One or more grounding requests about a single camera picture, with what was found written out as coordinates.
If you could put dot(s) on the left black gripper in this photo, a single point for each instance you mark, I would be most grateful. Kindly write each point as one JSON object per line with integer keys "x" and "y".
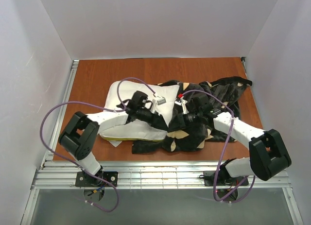
{"x": 155, "y": 116}

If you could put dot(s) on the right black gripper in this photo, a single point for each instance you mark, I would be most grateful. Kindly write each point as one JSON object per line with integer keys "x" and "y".
{"x": 181, "y": 118}

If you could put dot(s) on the black floral plush pillowcase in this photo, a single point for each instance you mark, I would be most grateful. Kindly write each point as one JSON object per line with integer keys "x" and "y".
{"x": 192, "y": 138}

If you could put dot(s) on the white pillow with yellow edge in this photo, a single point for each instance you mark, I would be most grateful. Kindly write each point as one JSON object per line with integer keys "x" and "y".
{"x": 134, "y": 96}

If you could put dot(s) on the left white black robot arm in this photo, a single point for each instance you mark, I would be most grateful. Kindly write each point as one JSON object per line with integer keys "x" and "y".
{"x": 78, "y": 137}

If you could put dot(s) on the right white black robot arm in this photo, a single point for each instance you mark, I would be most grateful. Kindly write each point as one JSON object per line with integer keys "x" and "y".
{"x": 268, "y": 154}

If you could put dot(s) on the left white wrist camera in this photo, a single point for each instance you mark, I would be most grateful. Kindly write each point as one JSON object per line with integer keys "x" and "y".
{"x": 157, "y": 101}

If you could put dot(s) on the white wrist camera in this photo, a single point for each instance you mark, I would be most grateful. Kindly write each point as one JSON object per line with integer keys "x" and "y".
{"x": 180, "y": 102}
{"x": 157, "y": 101}

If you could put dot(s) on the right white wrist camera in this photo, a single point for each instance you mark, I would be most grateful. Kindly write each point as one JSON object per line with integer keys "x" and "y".
{"x": 180, "y": 102}

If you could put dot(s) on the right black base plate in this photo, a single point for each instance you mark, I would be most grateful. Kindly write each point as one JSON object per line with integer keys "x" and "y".
{"x": 222, "y": 180}

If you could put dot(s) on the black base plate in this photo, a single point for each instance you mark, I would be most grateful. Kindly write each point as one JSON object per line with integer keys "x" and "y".
{"x": 222, "y": 180}
{"x": 85, "y": 180}

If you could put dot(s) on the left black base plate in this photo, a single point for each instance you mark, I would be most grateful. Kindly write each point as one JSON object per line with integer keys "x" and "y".
{"x": 85, "y": 180}

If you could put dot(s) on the aluminium rail frame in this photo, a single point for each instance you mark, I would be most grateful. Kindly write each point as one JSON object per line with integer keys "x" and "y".
{"x": 162, "y": 188}

